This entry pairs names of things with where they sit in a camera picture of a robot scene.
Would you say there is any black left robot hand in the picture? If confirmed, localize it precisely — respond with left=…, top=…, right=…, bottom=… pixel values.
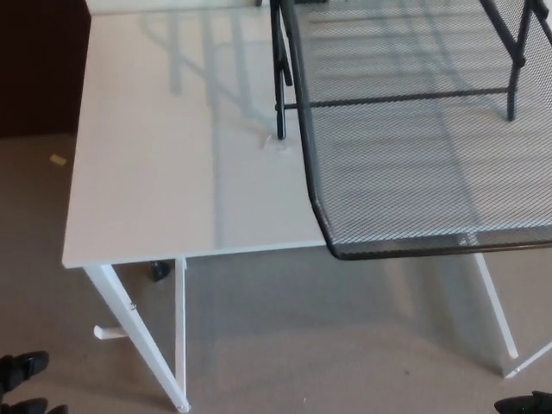
left=0, top=350, right=69, bottom=414

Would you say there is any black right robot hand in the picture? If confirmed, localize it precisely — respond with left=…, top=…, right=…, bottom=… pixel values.
left=493, top=390, right=552, bottom=414

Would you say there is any black mesh sliding tray layer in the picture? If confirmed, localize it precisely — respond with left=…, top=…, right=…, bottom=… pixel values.
left=270, top=0, right=552, bottom=260

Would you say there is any white hook on table leg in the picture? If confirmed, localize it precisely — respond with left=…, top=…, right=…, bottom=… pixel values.
left=93, top=323, right=129, bottom=346

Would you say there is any black knob under table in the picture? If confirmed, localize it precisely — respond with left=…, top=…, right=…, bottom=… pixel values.
left=149, top=260, right=172, bottom=284

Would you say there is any dark brown cabinet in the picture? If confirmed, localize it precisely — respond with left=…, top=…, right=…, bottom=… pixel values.
left=0, top=0, right=94, bottom=140

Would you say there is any white table leg frame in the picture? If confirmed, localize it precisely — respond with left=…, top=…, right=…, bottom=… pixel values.
left=474, top=252, right=552, bottom=380
left=84, top=256, right=191, bottom=413

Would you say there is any black file tray frame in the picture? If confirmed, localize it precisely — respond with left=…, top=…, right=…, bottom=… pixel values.
left=254, top=0, right=540, bottom=141

